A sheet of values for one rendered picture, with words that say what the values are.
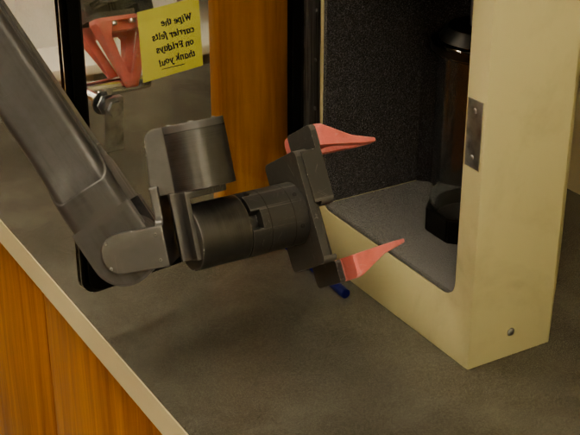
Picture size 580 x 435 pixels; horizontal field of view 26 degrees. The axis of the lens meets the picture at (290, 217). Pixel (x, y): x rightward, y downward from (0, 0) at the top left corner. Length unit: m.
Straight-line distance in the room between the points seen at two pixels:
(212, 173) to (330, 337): 0.37
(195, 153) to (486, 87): 0.30
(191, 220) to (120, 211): 0.06
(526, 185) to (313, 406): 0.30
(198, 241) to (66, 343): 0.60
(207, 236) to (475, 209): 0.31
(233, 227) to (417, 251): 0.37
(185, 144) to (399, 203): 0.50
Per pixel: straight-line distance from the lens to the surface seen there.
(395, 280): 1.40
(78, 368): 1.62
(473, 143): 1.22
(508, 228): 1.28
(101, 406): 1.57
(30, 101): 1.08
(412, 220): 1.46
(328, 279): 1.14
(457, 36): 1.34
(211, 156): 1.06
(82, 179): 1.07
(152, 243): 1.05
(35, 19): 2.36
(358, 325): 1.40
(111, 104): 1.28
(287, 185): 1.11
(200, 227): 1.05
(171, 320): 1.41
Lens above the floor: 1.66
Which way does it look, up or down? 26 degrees down
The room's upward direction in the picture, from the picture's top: straight up
